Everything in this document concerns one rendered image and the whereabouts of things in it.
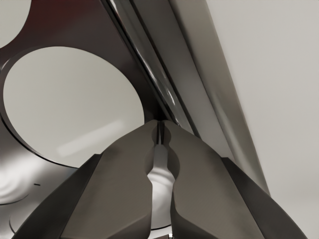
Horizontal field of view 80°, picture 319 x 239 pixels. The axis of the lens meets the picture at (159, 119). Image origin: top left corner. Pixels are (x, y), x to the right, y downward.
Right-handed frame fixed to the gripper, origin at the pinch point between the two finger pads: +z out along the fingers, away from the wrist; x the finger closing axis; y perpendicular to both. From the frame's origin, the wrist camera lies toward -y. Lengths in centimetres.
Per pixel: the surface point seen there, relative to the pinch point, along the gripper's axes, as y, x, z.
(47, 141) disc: 3.0, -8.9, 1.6
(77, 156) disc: 4.5, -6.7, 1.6
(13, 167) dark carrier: 6.0, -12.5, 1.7
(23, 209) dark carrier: 11.9, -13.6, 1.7
